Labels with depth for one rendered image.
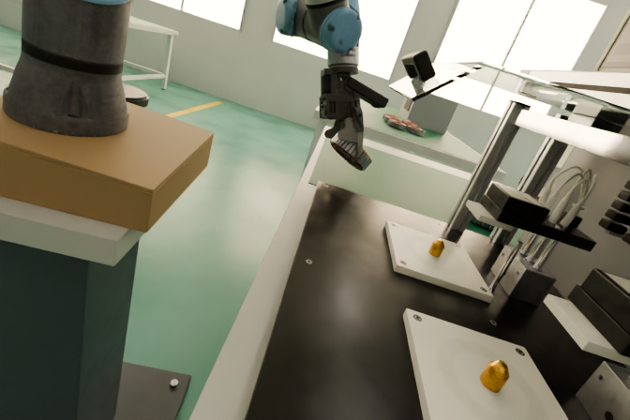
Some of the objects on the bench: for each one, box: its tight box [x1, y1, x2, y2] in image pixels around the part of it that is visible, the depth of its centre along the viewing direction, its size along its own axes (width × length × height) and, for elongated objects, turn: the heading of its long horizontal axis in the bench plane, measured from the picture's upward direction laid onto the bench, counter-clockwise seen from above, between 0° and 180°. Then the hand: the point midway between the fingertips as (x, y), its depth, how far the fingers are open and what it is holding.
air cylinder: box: [491, 245, 557, 306], centre depth 55 cm, size 5×8×6 cm
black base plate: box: [245, 181, 627, 420], centre depth 45 cm, size 47×64×2 cm
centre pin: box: [480, 360, 509, 393], centre depth 32 cm, size 2×2×3 cm
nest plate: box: [385, 220, 494, 303], centre depth 56 cm, size 15×15×1 cm
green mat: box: [308, 138, 524, 246], centre depth 106 cm, size 94×61×1 cm, turn 46°
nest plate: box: [403, 308, 568, 420], centre depth 33 cm, size 15×15×1 cm
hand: (352, 153), depth 82 cm, fingers closed on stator, 13 cm apart
